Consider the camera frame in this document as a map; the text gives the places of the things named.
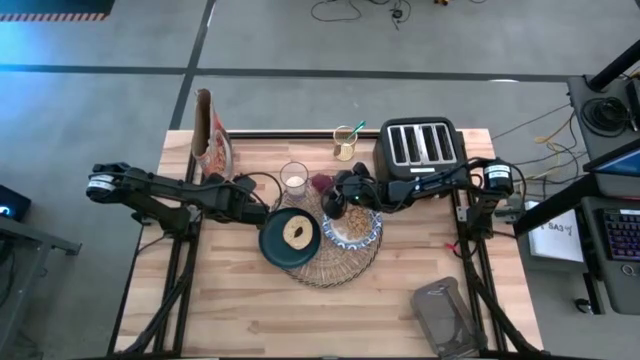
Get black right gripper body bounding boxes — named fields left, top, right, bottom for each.
left=332, top=161, right=392, bottom=212

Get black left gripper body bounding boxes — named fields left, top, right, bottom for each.
left=212, top=172, right=260, bottom=224

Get small red cup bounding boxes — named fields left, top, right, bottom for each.
left=310, top=172, right=336, bottom=196

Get dark green round plate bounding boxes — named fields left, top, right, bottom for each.
left=258, top=207, right=322, bottom=271

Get blue patterned white bowl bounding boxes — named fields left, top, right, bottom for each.
left=321, top=202, right=384, bottom=251

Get brown bagel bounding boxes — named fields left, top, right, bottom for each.
left=282, top=214, right=315, bottom=252

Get amber glass cup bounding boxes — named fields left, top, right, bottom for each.
left=332, top=125, right=359, bottom=163

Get clear glass with milk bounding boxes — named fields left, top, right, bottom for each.
left=279, top=160, right=311, bottom=199

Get round woven wicker placemat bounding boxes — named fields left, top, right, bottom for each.
left=277, top=183, right=384, bottom=289

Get orange cereal box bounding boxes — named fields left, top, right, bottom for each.
left=191, top=88, right=236, bottom=181

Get brown cereal pieces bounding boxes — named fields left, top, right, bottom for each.
left=344, top=205, right=374, bottom=241

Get black four-slot toaster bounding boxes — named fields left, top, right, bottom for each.
left=374, top=117, right=469, bottom=185

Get black diagonal beam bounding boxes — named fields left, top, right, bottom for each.
left=513, top=172, right=604, bottom=237

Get white paper sheet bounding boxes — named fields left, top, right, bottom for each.
left=527, top=200, right=586, bottom=264

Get grey metal stand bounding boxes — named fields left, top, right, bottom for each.
left=0, top=215, right=82, bottom=360

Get black device with blue light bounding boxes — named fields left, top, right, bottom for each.
left=0, top=184, right=33, bottom=224

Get grey side desk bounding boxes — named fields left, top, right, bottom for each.
left=567, top=74, right=640, bottom=162

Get laptop screen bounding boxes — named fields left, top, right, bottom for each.
left=582, top=138, right=640, bottom=199

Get dark mat with hazard stripes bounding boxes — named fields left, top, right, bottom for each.
left=0, top=0, right=116, bottom=23

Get grey laptop base with keyboard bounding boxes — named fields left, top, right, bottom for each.
left=579, top=195, right=640, bottom=317

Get black pole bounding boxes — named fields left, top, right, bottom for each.
left=587, top=39, right=640, bottom=94

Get black aluminium table frame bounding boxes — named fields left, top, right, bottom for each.
left=107, top=128, right=547, bottom=360

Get black floor cable loop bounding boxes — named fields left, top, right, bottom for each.
left=309, top=0, right=364, bottom=24

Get black floor cable with plug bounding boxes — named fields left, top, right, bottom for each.
left=369, top=0, right=414, bottom=32

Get grey floor cable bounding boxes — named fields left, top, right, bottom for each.
left=492, top=102, right=572, bottom=141

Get yellow floor cable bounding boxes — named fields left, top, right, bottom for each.
left=534, top=134, right=569, bottom=174

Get coiled black cable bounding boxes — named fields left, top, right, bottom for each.
left=579, top=96, right=632, bottom=138

